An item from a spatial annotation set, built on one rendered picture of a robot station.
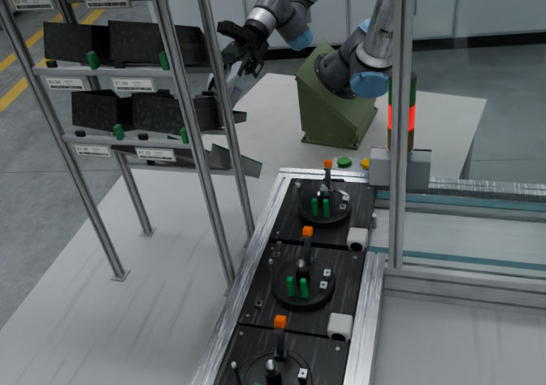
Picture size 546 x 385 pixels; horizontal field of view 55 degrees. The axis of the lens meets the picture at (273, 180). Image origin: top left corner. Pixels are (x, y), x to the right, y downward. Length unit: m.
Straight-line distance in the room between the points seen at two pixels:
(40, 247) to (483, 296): 2.43
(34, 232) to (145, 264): 1.83
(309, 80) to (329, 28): 2.63
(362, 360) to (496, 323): 0.35
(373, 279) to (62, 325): 0.77
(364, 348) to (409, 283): 0.23
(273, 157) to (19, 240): 1.88
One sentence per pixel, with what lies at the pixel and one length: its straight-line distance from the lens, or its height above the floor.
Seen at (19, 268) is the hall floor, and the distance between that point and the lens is 3.07.
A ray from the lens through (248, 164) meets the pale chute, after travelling 1.37.
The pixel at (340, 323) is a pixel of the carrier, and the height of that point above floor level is 0.99.
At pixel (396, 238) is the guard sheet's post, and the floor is 1.05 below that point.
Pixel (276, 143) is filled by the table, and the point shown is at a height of 0.86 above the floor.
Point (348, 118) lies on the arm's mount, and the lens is 1.69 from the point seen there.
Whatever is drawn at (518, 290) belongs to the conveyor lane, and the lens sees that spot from 1.26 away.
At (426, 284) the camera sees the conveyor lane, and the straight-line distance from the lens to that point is 1.25.
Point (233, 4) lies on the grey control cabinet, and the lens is 4.32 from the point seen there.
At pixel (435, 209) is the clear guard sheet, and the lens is 1.10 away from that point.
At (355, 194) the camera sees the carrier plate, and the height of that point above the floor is 0.97.
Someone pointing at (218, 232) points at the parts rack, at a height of 1.07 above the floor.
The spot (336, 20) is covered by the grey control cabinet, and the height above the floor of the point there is 0.31.
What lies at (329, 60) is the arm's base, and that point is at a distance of 1.74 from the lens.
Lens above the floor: 1.86
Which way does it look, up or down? 37 degrees down
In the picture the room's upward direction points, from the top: 9 degrees counter-clockwise
